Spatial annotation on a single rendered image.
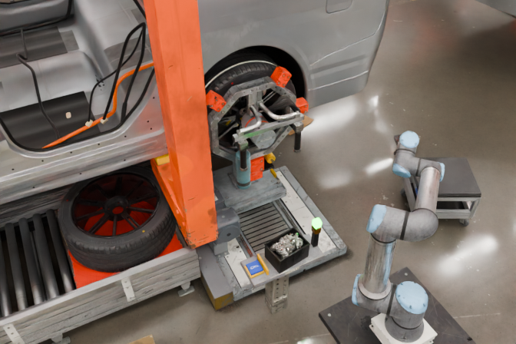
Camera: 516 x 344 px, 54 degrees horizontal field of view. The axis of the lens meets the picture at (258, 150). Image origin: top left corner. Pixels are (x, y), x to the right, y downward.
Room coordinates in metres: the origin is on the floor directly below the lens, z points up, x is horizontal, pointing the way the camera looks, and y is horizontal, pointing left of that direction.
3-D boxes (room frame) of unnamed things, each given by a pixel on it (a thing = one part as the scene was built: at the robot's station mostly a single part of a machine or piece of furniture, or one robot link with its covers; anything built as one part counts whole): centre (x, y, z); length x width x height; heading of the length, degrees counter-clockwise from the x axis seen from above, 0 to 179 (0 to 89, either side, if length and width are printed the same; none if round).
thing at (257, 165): (2.34, 0.05, 0.48); 0.16 x 0.12 x 0.17; 26
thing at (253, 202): (2.46, 0.11, 0.13); 0.50 x 0.36 x 0.10; 116
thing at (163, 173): (2.05, 0.47, 0.69); 0.52 x 0.17 x 0.35; 26
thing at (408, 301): (1.29, -0.71, 0.57); 0.17 x 0.15 x 0.18; 69
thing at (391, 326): (1.28, -0.73, 0.43); 0.19 x 0.19 x 0.10
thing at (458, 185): (2.37, -1.24, 0.17); 0.43 x 0.36 x 0.34; 90
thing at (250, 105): (2.15, 0.07, 1.03); 0.19 x 0.18 x 0.11; 26
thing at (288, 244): (1.64, -0.15, 0.51); 0.20 x 0.14 x 0.13; 125
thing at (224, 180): (2.46, 0.11, 0.32); 0.40 x 0.30 x 0.28; 116
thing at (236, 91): (2.31, 0.03, 0.85); 0.54 x 0.07 x 0.54; 116
